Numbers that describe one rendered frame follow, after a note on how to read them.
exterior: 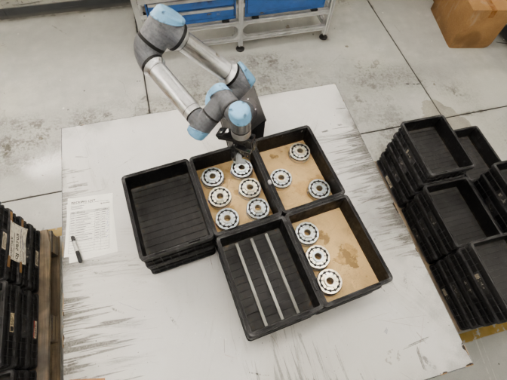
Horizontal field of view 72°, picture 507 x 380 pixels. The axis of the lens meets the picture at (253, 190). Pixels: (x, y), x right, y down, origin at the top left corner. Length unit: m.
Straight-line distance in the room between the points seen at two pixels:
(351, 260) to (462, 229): 1.01
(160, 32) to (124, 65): 2.04
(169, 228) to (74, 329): 0.55
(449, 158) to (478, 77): 1.60
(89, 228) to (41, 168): 1.27
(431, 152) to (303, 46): 1.72
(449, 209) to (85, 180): 2.08
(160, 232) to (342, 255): 0.79
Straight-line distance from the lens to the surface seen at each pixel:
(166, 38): 1.46
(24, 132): 3.27
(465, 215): 2.48
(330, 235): 1.58
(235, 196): 1.60
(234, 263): 1.48
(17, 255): 2.28
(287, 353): 1.57
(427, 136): 2.53
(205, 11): 3.20
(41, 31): 4.08
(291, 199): 1.61
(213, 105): 1.27
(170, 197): 1.62
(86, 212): 1.85
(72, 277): 1.75
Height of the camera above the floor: 2.25
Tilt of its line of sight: 62 degrees down
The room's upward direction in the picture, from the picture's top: 6 degrees clockwise
